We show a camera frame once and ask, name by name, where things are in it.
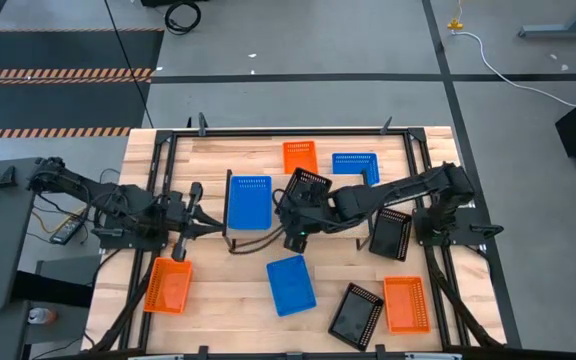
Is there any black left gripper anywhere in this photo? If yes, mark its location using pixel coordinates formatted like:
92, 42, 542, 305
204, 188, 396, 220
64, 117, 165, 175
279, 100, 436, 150
157, 182, 225, 262

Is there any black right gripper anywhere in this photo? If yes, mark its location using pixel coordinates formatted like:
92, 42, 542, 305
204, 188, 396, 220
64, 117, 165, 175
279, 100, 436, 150
277, 197, 339, 254

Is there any blue plastic basket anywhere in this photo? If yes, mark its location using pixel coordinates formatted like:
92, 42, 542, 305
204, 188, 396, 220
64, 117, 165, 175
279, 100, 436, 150
265, 254, 318, 318
226, 174, 274, 232
331, 151, 382, 187

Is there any black plastic basket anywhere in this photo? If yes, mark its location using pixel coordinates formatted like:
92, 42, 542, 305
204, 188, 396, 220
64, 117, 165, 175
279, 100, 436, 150
368, 207, 414, 263
284, 166, 334, 211
327, 282, 386, 352

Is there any orange plastic basket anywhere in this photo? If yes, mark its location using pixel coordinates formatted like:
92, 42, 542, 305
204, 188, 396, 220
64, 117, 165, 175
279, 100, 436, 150
142, 256, 194, 316
282, 140, 320, 176
382, 275, 432, 335

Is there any black remote device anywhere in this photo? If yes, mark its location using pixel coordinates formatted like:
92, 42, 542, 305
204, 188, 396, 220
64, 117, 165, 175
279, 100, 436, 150
49, 215, 83, 246

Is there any dark grey cabinet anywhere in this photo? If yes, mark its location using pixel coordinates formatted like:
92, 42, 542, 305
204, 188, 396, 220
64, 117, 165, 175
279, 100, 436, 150
12, 254, 103, 346

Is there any plastic bottle orange drink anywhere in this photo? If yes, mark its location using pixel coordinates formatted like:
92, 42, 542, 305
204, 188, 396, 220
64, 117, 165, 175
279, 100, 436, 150
27, 306, 59, 326

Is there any black hazard-striped floor mat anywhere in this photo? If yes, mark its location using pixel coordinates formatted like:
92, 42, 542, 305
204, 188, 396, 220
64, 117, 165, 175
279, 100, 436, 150
0, 77, 155, 140
0, 27, 166, 77

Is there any black triangular stand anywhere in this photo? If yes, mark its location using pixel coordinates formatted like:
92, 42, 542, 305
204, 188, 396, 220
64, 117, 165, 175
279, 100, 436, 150
0, 165, 18, 189

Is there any grey metal stand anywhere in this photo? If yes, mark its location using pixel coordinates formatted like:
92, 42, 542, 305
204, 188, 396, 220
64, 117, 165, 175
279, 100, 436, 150
517, 0, 576, 40

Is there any dark dangling cable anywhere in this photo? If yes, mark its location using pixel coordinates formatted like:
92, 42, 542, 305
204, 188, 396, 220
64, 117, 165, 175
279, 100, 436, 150
227, 224, 289, 255

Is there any black aluminium rig frame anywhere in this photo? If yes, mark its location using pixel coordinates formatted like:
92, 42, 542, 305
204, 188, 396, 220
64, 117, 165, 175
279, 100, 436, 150
117, 127, 472, 354

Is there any black cable sleeve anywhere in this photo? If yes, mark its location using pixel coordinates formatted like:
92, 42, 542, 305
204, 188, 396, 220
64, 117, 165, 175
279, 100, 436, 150
426, 247, 500, 349
90, 249, 157, 352

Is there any long black floor cable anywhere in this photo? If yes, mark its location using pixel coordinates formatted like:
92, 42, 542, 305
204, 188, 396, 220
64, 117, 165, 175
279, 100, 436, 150
102, 0, 155, 130

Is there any coiled black cable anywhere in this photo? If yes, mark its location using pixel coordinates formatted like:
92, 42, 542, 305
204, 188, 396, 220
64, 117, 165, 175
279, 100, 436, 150
163, 0, 203, 36

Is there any white floor cable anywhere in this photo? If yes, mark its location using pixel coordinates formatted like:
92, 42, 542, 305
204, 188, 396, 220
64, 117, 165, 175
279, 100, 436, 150
450, 29, 576, 109

